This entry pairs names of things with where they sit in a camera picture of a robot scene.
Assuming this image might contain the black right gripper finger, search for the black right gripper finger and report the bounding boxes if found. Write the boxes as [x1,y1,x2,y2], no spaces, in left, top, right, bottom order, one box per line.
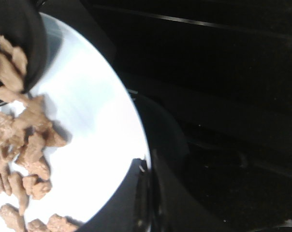
[80,159,161,232]

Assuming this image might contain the black frying pan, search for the black frying pan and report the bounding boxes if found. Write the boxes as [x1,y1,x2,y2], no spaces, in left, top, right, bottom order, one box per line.
[0,0,48,93]

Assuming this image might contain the light blue plate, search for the light blue plate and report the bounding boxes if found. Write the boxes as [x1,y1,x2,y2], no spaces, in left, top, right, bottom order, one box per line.
[0,12,151,232]

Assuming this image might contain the brown meat pieces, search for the brown meat pieces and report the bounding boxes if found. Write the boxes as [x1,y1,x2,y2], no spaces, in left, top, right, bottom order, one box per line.
[0,35,78,232]

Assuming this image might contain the black glass cooktop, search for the black glass cooktop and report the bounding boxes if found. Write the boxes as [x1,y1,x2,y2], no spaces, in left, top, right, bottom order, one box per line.
[42,0,292,232]

